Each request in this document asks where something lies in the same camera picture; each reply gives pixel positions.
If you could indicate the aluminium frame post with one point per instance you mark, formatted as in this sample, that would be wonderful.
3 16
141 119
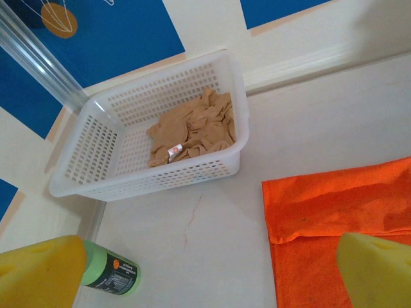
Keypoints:
41 57

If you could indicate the green labelled bottle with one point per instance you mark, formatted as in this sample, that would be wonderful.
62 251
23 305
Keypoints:
118 272

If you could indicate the blue floral wall poster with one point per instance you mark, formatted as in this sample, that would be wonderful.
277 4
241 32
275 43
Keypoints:
6 199
22 93
122 35
282 11

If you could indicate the white plastic lattice basket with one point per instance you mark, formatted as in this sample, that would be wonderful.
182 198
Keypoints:
96 154

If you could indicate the orange t-shirt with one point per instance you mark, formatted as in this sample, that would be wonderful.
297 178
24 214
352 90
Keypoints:
327 218

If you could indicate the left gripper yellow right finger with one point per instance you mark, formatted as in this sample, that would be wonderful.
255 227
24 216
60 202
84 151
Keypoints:
375 276

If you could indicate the crumpled beige cloth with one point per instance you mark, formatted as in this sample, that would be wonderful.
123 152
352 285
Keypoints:
180 128

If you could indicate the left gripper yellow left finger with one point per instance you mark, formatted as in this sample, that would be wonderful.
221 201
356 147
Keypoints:
38 276

